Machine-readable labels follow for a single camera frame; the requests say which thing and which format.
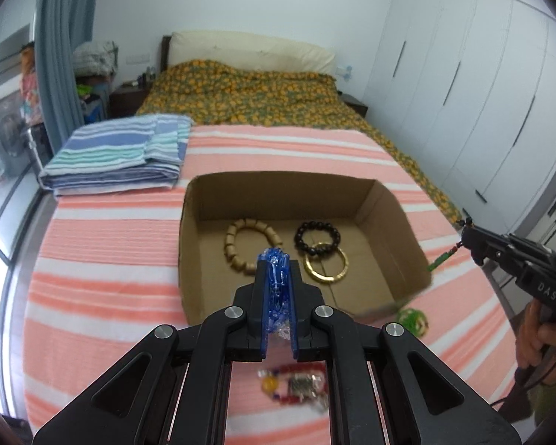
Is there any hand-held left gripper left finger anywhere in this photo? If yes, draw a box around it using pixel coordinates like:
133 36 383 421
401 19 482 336
32 260 275 445

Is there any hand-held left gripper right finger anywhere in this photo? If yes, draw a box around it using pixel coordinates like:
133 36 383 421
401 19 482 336
287 260 522 445

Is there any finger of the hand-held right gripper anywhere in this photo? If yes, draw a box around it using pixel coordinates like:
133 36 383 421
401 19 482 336
461 225 556 270

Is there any gold bangle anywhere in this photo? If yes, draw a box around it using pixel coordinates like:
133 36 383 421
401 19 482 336
303 241 349 283

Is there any blue crystal bracelet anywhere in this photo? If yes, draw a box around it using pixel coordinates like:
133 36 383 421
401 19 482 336
258 247 294 341

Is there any dark bead bracelet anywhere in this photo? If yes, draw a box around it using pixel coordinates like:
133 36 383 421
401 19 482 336
295 220 341 257

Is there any light wooden bead bracelet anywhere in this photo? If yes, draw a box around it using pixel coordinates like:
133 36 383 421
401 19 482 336
225 218 284 275

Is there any cardboard box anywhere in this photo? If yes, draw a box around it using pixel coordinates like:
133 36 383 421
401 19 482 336
178 171 433 326

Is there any person's right hand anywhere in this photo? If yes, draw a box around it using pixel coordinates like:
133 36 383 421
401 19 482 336
516 300 556 383

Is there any olive clothing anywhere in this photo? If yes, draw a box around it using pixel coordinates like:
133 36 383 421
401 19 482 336
528 373 556 429

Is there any orange striped bed sheet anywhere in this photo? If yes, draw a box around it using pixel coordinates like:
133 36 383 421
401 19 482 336
21 125 522 445

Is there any white wardrobe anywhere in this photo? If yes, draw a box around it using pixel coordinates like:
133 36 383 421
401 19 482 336
366 0 556 244

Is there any dark wooden nightstand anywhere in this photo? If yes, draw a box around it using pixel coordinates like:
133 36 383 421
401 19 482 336
109 86 148 119
340 93 370 118

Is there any yellow floral quilt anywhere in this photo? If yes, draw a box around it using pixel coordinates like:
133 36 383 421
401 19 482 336
134 59 464 224

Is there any folded blue striped blanket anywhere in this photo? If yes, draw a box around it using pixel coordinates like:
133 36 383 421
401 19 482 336
39 113 193 197

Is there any cream pillow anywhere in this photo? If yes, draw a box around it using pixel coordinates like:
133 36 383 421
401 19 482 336
161 32 337 76

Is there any checked cloth pile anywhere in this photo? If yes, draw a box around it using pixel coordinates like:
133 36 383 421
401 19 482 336
72 42 119 76

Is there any grey washing machine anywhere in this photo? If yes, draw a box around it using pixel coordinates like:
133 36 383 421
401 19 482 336
0 99 34 178

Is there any blue-grey curtain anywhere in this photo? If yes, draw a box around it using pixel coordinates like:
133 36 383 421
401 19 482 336
34 0 103 158

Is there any orange patterned hanging cloth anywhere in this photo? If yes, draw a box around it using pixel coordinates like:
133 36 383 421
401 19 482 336
19 44 42 123

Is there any silver metal ring clump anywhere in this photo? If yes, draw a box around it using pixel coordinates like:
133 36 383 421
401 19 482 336
287 375 317 396

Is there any red bead bracelet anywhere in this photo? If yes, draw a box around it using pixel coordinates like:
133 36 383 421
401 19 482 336
257 366 330 413

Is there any green bead bracelet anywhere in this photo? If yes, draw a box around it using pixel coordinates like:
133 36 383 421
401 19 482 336
396 307 430 337

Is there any black cable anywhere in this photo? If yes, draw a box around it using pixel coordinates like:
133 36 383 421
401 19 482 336
491 364 545 411

